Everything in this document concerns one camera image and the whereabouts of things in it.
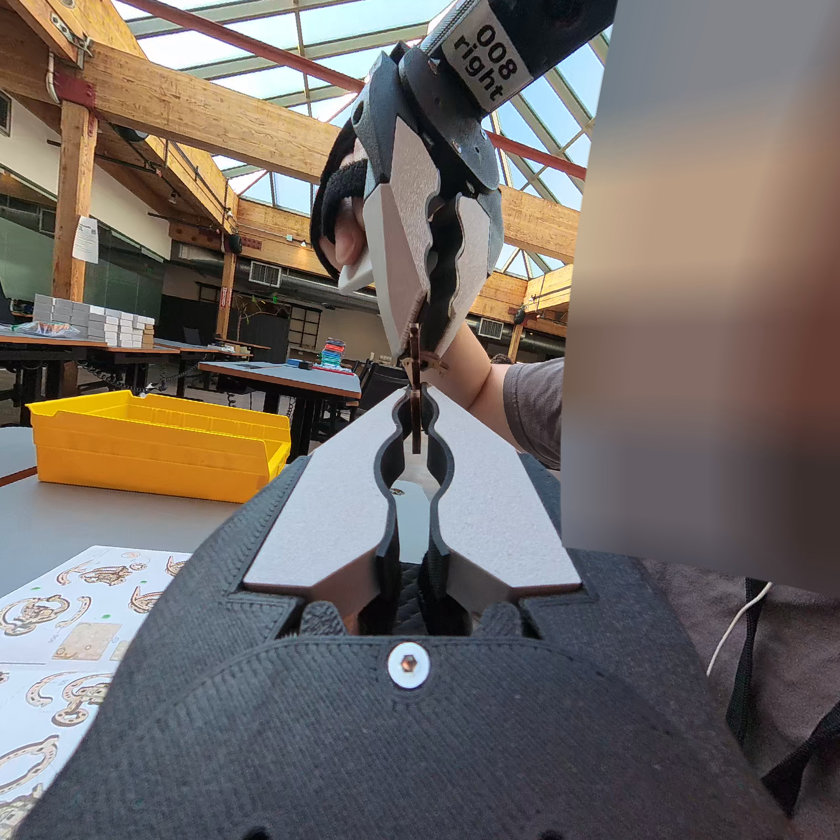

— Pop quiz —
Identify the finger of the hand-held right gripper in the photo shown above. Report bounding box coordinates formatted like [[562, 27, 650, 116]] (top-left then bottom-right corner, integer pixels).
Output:
[[362, 117, 442, 361], [419, 194, 494, 361]]

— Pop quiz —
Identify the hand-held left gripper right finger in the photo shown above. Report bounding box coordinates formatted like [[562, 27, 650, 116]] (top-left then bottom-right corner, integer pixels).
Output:
[[423, 386, 585, 636]]

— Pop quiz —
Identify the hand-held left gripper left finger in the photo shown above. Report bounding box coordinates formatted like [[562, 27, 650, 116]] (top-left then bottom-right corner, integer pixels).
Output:
[[241, 387, 411, 636]]

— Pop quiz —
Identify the light wooden toothed model part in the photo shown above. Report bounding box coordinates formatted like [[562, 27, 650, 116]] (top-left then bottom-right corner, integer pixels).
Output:
[[399, 320, 452, 382]]

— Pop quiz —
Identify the person's right forearm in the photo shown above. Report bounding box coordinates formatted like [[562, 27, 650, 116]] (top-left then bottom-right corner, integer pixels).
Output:
[[448, 320, 526, 455]]

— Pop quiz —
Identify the person's right hand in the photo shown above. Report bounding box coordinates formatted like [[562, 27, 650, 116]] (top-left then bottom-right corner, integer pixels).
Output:
[[332, 144, 370, 269]]

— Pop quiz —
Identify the small grey desk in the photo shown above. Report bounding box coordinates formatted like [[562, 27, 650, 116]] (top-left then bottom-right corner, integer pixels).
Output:
[[197, 360, 363, 460]]

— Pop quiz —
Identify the black office chair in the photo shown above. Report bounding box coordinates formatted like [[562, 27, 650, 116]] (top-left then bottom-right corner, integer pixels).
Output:
[[357, 360, 411, 422]]

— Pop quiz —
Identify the yellow plastic bin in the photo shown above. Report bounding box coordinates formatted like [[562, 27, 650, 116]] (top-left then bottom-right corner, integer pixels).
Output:
[[26, 390, 292, 505]]

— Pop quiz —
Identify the bare potted tree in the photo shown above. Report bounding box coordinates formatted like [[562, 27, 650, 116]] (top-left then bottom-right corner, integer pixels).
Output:
[[233, 294, 265, 343]]

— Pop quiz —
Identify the red ceiling pipe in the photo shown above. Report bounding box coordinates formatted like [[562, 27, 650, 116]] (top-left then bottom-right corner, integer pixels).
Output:
[[118, 0, 587, 181]]

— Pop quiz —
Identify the printed instruction sheet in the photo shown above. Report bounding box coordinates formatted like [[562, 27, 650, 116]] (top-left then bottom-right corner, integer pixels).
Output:
[[0, 545, 193, 840]]

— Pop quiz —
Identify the stack of white boxes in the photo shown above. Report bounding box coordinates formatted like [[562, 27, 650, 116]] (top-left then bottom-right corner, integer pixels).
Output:
[[33, 294, 156, 349]]

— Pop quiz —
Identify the long grey desk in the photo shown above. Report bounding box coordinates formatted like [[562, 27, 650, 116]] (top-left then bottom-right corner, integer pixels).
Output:
[[0, 328, 253, 421]]

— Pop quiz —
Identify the grey ventilation duct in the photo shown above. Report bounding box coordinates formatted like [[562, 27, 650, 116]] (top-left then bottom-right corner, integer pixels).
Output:
[[172, 241, 383, 315]]

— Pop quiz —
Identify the thin white cord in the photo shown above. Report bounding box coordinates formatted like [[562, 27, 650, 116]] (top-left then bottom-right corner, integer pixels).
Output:
[[707, 581, 774, 677]]

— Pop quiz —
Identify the black strap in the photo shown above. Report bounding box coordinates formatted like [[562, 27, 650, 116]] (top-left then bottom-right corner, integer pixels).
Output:
[[761, 718, 840, 818], [725, 577, 770, 746]]

